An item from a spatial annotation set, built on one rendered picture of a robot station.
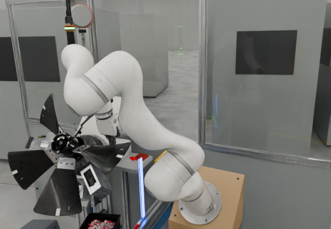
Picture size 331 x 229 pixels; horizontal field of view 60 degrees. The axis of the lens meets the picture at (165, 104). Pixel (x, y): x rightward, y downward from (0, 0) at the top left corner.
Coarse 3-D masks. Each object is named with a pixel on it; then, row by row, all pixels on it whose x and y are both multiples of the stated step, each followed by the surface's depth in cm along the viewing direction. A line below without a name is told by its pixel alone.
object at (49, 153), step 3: (45, 150) 156; (48, 150) 156; (51, 150) 156; (48, 153) 156; (51, 153) 156; (54, 153) 157; (48, 156) 157; (51, 156) 157; (54, 156) 157; (57, 156) 157; (60, 156) 157; (51, 159) 158; (54, 159) 158; (57, 159) 158; (54, 162) 158
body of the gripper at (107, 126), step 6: (114, 114) 129; (96, 120) 130; (102, 120) 128; (108, 120) 127; (114, 120) 129; (102, 126) 130; (108, 126) 129; (114, 126) 129; (102, 132) 133; (108, 132) 131; (114, 132) 130
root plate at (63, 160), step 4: (60, 160) 150; (64, 160) 151; (68, 160) 153; (72, 160) 154; (60, 164) 149; (64, 164) 150; (68, 164) 152; (72, 164) 153; (64, 168) 150; (68, 168) 151; (72, 168) 152
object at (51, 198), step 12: (60, 168) 148; (48, 180) 144; (60, 180) 145; (72, 180) 148; (48, 192) 142; (60, 192) 143; (72, 192) 145; (36, 204) 139; (48, 204) 139; (60, 204) 141; (72, 204) 142
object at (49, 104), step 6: (48, 102) 169; (42, 108) 174; (48, 108) 168; (54, 108) 164; (48, 114) 168; (54, 114) 163; (42, 120) 175; (48, 120) 170; (54, 120) 163; (48, 126) 171; (54, 126) 164; (54, 132) 167
